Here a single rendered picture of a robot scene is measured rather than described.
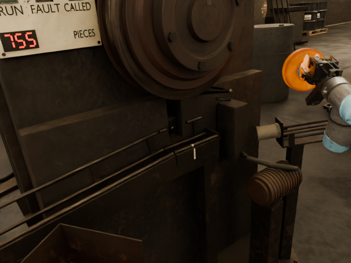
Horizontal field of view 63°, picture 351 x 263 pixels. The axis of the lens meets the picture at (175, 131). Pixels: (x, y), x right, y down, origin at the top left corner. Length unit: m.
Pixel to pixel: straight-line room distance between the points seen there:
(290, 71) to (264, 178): 0.41
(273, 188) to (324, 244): 0.65
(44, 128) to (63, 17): 0.30
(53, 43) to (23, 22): 0.08
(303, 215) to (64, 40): 1.54
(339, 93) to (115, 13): 0.63
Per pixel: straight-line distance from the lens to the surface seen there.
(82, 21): 0.86
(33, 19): 0.83
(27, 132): 0.84
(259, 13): 5.17
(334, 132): 0.94
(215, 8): 0.82
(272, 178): 1.15
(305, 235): 1.74
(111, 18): 0.75
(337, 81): 0.95
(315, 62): 1.02
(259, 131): 1.15
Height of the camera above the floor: 1.14
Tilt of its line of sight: 23 degrees down
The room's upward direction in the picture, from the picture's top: 4 degrees counter-clockwise
